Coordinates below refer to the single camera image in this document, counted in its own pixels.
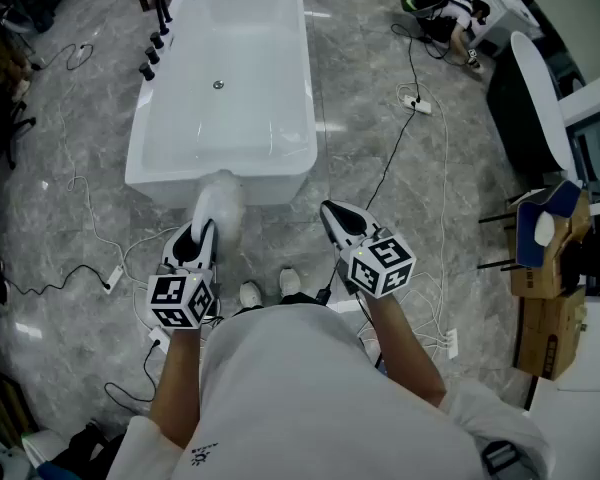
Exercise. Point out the person's right white shoe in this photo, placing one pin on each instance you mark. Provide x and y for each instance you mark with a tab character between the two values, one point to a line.
290	282

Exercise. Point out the black round faucet knob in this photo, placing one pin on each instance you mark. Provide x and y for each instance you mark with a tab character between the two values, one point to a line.
156	39
152	55
146	71

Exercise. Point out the person's left white shoe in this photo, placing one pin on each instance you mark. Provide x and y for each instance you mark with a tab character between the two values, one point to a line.
250	295

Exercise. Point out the person's white shirt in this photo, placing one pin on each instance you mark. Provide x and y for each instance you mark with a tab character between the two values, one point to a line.
290	393

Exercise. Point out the white fluffy cleaning cloth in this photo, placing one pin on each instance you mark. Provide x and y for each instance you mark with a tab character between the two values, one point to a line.
225	203

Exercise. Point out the person's white shoe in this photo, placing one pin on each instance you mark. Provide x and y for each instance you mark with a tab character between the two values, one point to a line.
250	295
290	282

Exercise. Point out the person's right forearm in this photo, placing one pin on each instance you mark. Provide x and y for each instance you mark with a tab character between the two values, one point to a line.
405	348

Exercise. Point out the person's black trousers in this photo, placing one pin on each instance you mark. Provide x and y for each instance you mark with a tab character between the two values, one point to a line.
300	299

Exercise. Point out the white power strip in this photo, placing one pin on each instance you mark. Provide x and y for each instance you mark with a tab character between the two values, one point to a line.
422	107
159	337
451	343
114	278

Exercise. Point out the black antenna router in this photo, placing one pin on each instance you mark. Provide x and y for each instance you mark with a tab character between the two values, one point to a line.
500	265

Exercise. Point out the small black adapter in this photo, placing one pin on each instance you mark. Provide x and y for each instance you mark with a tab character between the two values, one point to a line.
322	295

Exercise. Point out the blue white padded case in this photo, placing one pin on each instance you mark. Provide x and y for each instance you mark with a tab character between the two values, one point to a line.
527	238

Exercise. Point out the brown cardboard box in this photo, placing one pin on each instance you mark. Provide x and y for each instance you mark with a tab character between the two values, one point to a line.
530	280
540	338

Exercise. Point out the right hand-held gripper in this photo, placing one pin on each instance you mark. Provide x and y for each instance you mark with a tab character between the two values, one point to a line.
380	268

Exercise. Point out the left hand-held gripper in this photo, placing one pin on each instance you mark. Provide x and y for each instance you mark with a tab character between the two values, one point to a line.
172	293

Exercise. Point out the white bathtub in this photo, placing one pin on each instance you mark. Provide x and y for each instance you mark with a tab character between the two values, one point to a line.
240	53

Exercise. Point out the person's left forearm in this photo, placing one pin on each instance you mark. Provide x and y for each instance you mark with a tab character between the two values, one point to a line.
175	383

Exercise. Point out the black bathtub faucet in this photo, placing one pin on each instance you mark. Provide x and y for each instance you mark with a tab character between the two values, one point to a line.
167	27

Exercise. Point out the black office chair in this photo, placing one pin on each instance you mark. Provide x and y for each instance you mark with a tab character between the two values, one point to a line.
10	133

